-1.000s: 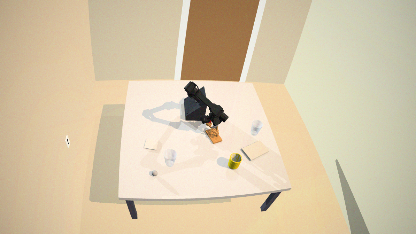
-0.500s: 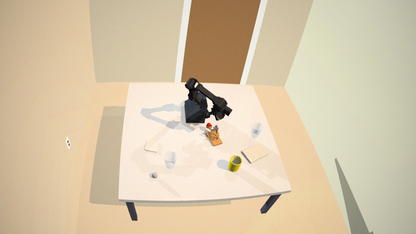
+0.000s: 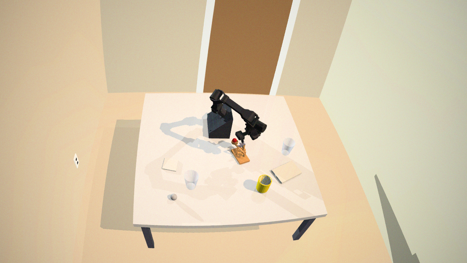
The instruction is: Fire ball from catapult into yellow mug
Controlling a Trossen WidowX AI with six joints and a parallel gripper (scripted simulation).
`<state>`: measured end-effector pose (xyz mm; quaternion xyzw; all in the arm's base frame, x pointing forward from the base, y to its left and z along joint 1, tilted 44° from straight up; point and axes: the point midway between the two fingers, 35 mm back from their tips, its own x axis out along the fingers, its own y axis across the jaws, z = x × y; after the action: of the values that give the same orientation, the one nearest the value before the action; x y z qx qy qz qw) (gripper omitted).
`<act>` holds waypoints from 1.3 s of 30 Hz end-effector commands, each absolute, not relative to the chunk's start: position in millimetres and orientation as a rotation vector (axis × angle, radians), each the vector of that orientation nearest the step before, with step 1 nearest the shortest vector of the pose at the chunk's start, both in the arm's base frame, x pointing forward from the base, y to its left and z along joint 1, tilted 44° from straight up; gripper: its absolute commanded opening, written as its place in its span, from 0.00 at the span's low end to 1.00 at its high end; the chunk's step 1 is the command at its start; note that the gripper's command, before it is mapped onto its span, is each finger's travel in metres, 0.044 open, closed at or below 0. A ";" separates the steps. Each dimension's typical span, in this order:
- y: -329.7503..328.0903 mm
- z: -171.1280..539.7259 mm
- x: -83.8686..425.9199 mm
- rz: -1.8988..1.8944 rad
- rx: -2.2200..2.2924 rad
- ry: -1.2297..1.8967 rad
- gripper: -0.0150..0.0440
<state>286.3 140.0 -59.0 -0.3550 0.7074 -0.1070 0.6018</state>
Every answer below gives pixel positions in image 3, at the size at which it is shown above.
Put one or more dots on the yellow mug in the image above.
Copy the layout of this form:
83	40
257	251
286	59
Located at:
263	184

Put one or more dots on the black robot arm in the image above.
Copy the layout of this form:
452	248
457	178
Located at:
247	115

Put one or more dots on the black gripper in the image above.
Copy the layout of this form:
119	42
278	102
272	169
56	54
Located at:
241	135

